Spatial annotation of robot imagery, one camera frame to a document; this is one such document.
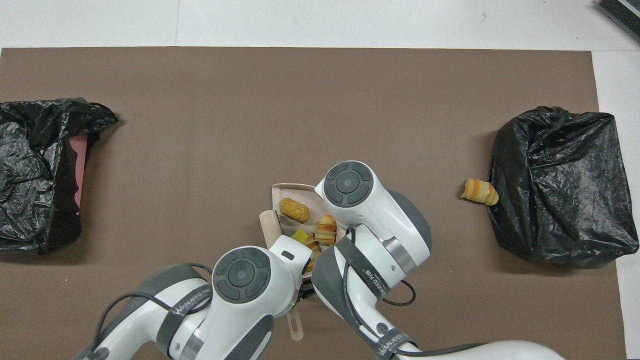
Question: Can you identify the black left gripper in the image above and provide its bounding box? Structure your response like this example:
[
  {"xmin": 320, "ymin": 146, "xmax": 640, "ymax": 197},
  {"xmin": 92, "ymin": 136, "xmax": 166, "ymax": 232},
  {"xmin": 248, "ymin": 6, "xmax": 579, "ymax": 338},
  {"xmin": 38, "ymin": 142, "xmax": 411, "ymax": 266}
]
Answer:
[{"xmin": 298, "ymin": 277, "xmax": 317, "ymax": 302}]

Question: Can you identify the pale yellow toy pastry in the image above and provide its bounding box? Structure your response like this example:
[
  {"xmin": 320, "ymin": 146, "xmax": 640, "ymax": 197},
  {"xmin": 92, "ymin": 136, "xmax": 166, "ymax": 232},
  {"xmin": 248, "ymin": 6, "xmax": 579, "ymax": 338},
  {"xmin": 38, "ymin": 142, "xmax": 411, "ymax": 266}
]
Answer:
[{"xmin": 304, "ymin": 234, "xmax": 322, "ymax": 273}]

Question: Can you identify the orange striped toy croissant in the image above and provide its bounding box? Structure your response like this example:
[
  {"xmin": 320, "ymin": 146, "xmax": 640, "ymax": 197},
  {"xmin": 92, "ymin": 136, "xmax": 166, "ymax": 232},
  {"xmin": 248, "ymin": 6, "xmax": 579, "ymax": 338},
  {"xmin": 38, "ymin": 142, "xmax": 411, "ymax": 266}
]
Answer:
[
  {"xmin": 314, "ymin": 214, "xmax": 338, "ymax": 247},
  {"xmin": 460, "ymin": 178, "xmax": 500, "ymax": 207}
]

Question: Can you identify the beige brush with black bristles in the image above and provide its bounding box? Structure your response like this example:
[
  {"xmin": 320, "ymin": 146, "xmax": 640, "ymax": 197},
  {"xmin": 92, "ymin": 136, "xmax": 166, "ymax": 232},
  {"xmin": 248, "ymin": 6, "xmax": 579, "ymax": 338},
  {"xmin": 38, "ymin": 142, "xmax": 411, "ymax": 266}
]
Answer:
[{"xmin": 259, "ymin": 209, "xmax": 305, "ymax": 342}]

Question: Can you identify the brown cracked toy bread roll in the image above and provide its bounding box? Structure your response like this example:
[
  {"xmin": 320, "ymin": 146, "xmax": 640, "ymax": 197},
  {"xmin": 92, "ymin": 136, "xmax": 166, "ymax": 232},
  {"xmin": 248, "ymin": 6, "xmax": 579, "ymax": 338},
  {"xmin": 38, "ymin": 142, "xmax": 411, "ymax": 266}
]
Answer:
[{"xmin": 279, "ymin": 197, "xmax": 311, "ymax": 224}]

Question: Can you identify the beige plastic dustpan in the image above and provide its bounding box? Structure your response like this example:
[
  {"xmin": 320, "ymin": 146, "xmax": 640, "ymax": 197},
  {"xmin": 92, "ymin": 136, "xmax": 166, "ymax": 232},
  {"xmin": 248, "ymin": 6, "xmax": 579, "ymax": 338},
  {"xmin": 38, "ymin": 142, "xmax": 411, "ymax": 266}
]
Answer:
[{"xmin": 270, "ymin": 182, "xmax": 348, "ymax": 248}]

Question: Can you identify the black trash bag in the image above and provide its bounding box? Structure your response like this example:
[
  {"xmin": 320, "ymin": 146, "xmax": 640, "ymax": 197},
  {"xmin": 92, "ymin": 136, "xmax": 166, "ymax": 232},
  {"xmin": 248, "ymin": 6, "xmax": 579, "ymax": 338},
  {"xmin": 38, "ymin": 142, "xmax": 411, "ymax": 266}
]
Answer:
[
  {"xmin": 487, "ymin": 105, "xmax": 640, "ymax": 270},
  {"xmin": 0, "ymin": 97, "xmax": 120, "ymax": 255}
]

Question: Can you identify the pink bin box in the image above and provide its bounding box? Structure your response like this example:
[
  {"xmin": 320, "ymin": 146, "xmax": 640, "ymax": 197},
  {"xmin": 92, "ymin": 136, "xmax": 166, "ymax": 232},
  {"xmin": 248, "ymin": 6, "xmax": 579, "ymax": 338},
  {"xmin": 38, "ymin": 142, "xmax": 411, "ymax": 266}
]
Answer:
[{"xmin": 67, "ymin": 136, "xmax": 89, "ymax": 217}]

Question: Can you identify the brown table mat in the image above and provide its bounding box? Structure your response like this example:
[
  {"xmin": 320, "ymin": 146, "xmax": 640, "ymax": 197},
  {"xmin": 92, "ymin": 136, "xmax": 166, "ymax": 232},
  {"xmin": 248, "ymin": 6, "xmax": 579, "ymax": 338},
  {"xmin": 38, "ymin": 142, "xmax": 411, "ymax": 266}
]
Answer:
[{"xmin": 0, "ymin": 46, "xmax": 628, "ymax": 360}]

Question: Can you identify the dark ribbed grille device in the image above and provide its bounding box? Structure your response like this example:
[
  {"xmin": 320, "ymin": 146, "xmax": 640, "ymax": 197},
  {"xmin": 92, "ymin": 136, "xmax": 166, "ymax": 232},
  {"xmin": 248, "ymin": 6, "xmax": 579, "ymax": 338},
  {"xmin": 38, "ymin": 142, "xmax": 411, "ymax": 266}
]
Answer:
[{"xmin": 595, "ymin": 0, "xmax": 640, "ymax": 43}]

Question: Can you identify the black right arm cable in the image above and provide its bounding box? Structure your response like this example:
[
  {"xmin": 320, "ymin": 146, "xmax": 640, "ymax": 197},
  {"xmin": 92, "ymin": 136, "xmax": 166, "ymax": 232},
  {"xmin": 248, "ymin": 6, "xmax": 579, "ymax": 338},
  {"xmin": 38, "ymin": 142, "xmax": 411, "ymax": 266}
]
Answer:
[{"xmin": 345, "ymin": 227, "xmax": 501, "ymax": 357}]

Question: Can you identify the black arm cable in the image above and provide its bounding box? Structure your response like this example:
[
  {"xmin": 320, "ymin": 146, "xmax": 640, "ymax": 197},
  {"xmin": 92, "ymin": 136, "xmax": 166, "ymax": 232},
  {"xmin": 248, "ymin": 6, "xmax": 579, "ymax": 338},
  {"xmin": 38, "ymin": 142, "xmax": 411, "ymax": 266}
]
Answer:
[
  {"xmin": 345, "ymin": 227, "xmax": 501, "ymax": 357},
  {"xmin": 75, "ymin": 262, "xmax": 216, "ymax": 360}
]

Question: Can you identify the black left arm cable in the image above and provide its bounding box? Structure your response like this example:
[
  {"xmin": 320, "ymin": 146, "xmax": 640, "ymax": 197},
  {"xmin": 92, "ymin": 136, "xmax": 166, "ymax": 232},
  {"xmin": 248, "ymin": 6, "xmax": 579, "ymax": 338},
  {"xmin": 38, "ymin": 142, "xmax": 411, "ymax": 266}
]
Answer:
[{"xmin": 75, "ymin": 262, "xmax": 216, "ymax": 360}]

